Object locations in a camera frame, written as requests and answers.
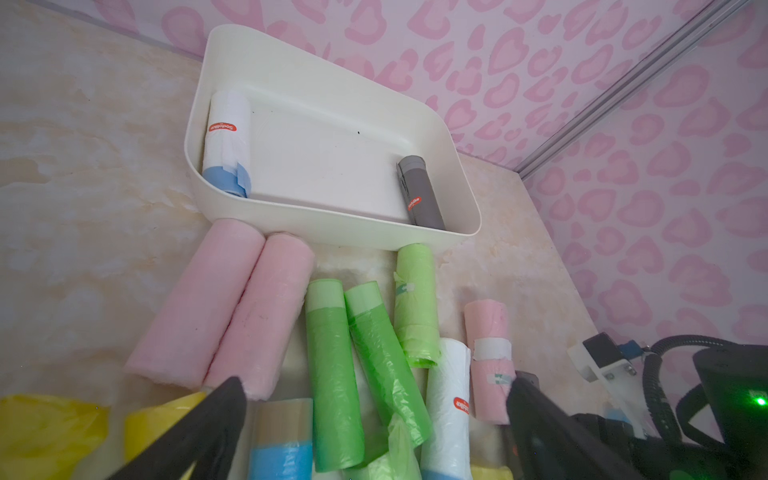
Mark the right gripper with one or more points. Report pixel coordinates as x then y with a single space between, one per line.
717 430

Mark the white plastic storage box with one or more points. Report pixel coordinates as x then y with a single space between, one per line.
325 145

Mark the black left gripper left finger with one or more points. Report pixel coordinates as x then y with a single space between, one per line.
203 443

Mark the pink roll with white label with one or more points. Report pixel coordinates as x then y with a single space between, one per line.
492 369

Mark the yellow trash bag roll inner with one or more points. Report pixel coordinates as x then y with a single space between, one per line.
143 427

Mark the white roll with blue end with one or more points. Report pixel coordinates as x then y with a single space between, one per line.
446 454

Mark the green trash bag roll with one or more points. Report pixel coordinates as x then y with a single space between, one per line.
338 433
392 385

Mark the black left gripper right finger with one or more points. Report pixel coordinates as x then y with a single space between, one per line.
551 445

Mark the green trash bag roll left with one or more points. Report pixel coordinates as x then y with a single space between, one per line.
338 433

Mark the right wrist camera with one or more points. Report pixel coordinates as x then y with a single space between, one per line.
599 359

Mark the yellow trash bag roll outer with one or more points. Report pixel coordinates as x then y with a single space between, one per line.
46 437

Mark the yellow trash bag roll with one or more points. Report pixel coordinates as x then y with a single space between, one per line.
46 437
143 427

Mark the grey trash bag roll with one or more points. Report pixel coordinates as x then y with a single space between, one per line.
419 197

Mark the pink trash bag roll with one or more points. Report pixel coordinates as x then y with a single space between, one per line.
180 343
254 345

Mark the light green roll near box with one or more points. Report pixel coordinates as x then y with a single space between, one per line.
415 309

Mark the green trash bag roll right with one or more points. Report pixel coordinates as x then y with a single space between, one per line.
392 385

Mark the light green crumpled roll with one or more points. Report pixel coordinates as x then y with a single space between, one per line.
390 454

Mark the pink trash bag roll right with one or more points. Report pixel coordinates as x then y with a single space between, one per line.
254 345

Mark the blue trash bag roll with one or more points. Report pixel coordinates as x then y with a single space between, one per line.
281 440

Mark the pink trash bag roll left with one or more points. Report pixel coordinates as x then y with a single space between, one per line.
180 343

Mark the large yellow roll front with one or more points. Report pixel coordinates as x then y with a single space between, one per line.
491 473

